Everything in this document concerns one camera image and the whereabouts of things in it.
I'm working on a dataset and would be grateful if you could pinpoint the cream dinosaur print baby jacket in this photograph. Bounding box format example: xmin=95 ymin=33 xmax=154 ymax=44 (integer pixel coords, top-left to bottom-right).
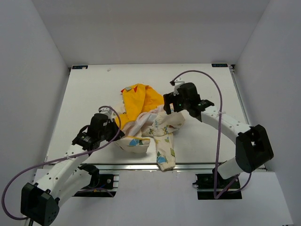
xmin=116 ymin=84 xmax=185 ymax=171

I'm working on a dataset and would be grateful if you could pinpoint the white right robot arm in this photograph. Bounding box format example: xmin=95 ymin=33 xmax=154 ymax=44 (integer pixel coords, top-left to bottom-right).
xmin=163 ymin=82 xmax=274 ymax=188

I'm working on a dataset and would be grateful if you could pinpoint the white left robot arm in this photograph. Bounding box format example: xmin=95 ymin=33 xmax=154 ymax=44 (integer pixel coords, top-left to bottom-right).
xmin=21 ymin=107 xmax=124 ymax=226

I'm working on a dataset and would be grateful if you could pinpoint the blue right corner label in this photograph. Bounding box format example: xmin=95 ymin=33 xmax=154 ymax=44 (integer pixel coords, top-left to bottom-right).
xmin=211 ymin=63 xmax=228 ymax=68

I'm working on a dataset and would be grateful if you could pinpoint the blue corner label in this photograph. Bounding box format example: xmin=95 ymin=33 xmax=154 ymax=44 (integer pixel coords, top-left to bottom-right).
xmin=71 ymin=65 xmax=88 ymax=70
xmin=211 ymin=63 xmax=228 ymax=68

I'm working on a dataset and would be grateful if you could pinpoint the blue left corner label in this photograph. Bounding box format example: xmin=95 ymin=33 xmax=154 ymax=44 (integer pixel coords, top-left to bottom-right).
xmin=71 ymin=65 xmax=88 ymax=70

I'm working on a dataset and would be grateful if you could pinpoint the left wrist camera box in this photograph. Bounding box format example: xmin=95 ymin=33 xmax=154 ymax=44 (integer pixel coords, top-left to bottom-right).
xmin=98 ymin=106 xmax=114 ymax=117

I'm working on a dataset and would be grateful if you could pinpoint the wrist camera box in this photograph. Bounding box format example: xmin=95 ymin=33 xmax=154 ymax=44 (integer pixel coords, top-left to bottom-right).
xmin=174 ymin=78 xmax=185 ymax=93
xmin=98 ymin=106 xmax=114 ymax=117

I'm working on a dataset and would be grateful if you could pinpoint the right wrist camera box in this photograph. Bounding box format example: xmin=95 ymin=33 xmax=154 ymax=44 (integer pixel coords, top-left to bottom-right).
xmin=174 ymin=78 xmax=185 ymax=93

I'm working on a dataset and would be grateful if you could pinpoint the aluminium right side rail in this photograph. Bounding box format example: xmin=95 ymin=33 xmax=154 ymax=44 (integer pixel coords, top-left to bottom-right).
xmin=230 ymin=65 xmax=269 ymax=170

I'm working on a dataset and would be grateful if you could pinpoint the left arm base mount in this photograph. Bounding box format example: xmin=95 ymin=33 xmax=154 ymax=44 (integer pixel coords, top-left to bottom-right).
xmin=74 ymin=173 xmax=119 ymax=198

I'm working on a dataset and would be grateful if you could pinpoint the aluminium front table rail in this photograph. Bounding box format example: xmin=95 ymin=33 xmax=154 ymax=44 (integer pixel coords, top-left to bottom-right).
xmin=92 ymin=163 xmax=215 ymax=172

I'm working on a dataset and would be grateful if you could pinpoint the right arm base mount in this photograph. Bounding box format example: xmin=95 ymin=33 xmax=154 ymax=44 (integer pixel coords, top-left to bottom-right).
xmin=192 ymin=173 xmax=242 ymax=200

